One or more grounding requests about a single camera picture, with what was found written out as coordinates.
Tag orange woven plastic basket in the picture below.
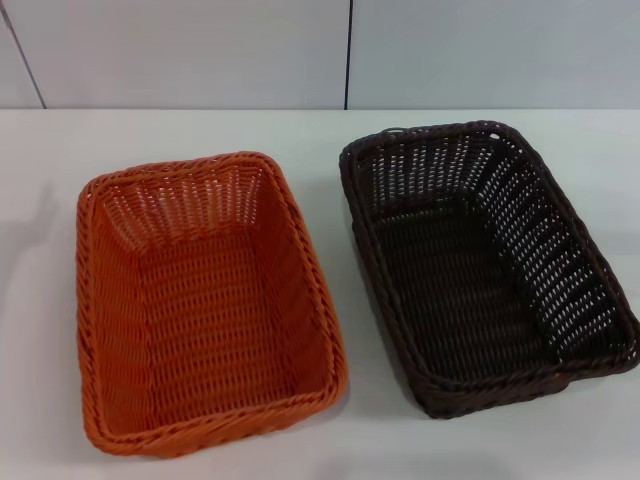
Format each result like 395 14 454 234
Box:
74 149 350 460

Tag dark brown woven plastic basket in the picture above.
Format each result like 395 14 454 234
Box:
337 119 640 420

